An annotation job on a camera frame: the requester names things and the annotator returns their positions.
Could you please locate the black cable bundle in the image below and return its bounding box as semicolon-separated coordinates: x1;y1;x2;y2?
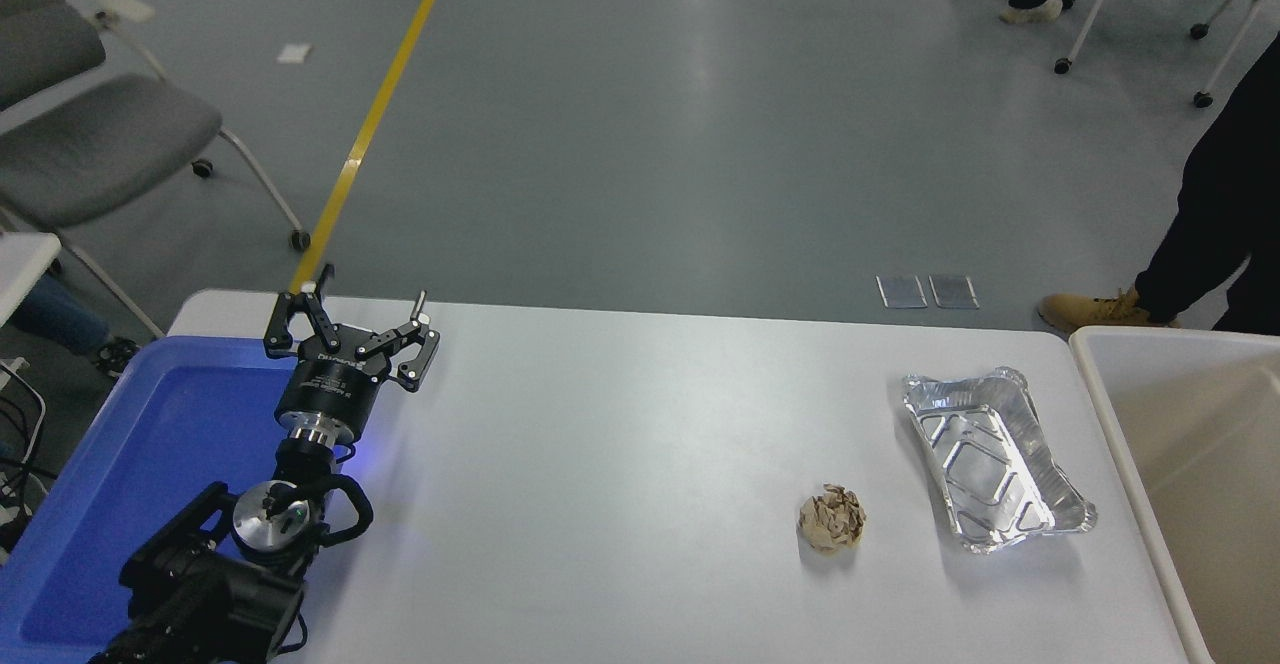
0;356;48;555

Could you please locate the silver foil tray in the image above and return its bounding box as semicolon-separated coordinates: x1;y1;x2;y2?
902;366;1098;555

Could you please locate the crumpled tan paper ball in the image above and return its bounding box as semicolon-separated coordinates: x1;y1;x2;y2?
797;484;867;556

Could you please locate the small white table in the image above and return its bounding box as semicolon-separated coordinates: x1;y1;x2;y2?
0;234;63;323

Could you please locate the person with tan boots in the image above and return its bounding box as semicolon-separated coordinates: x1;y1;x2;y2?
1037;34;1280;337

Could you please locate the blue plastic tray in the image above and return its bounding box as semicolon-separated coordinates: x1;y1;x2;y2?
0;335;346;664

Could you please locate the large pale bin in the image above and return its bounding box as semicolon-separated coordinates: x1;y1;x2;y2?
1068;324;1280;664

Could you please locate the grey office chair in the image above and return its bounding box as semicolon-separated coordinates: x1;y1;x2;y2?
0;0;313;338

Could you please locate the silver floor plate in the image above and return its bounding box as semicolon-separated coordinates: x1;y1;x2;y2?
877;275;928;310
929;274;980;310

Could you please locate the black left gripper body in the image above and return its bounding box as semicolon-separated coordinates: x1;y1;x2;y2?
274;333;389;437

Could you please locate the seated person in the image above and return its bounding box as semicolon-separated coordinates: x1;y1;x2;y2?
8;272;141;380

